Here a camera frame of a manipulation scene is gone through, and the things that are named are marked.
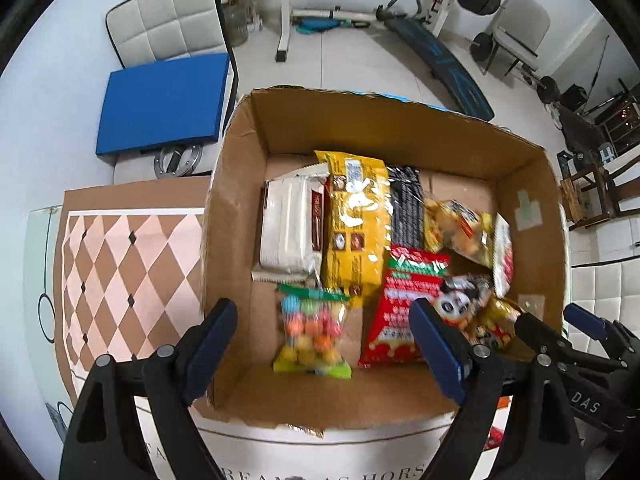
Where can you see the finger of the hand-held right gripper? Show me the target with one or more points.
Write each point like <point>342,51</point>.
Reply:
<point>585,320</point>
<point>545,337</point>

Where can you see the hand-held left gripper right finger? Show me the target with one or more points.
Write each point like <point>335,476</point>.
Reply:
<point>440,350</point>

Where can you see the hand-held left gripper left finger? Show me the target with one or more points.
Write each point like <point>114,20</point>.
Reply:
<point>210,350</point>

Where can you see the red strawberry snack packet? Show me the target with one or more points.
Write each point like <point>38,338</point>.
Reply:
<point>395,320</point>

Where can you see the gold panda snack packet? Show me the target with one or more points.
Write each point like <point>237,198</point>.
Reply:
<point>465,300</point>

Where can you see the cardboard box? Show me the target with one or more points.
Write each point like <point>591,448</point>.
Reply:
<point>390,395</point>

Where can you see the white red snack packet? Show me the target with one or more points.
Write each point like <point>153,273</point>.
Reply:
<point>502,260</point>

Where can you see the colourful candy ball bag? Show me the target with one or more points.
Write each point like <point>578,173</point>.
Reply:
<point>310,335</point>

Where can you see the yellow chips packet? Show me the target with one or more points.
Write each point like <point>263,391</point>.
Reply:
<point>460,230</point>

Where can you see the long yellow snack packet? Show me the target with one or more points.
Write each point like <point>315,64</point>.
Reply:
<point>350,240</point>

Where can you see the black snack packet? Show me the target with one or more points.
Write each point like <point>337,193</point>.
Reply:
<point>405,210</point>

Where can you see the white padded chair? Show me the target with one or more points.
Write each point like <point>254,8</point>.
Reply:
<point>605,280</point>
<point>165,15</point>

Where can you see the orange snack packet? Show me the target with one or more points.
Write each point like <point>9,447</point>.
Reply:
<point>501,403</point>

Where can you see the small red snack packet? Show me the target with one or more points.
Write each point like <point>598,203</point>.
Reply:
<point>493,437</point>

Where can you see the small wooden stool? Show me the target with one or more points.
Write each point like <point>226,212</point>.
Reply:
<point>572,202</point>

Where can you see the dark wooden chair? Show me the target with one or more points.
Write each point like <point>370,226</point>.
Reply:
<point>600,195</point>

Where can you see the black bag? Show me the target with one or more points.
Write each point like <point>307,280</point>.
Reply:
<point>574,99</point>

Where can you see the black plate dumbbell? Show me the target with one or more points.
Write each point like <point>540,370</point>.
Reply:
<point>549,89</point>

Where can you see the blue cushion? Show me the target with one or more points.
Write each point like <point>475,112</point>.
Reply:
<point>160,105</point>

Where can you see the black sit-up bench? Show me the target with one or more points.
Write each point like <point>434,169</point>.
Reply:
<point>450,70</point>

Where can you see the grey chair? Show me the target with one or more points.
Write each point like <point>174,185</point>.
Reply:
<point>520,15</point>

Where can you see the clear water jug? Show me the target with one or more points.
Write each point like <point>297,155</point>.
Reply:
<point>235,15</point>

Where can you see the teal twist disc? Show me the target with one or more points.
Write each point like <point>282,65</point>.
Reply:
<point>315,25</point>

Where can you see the white barbell rack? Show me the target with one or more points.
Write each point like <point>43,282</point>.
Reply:
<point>285,10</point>

